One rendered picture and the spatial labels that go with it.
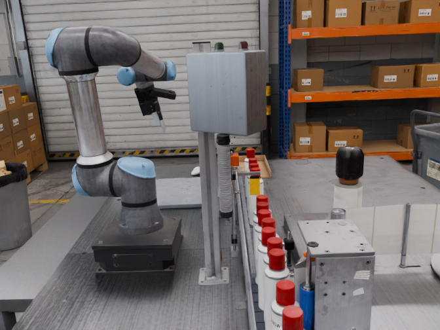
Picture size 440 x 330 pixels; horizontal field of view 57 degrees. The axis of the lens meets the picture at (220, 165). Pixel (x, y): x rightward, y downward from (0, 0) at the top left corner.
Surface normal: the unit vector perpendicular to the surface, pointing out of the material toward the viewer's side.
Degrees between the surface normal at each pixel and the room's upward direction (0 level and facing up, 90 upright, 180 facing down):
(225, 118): 90
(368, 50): 90
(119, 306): 0
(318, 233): 0
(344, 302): 90
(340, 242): 0
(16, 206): 98
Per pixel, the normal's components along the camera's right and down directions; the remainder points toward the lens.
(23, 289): -0.04, -0.96
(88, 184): -0.18, 0.36
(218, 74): -0.57, 0.25
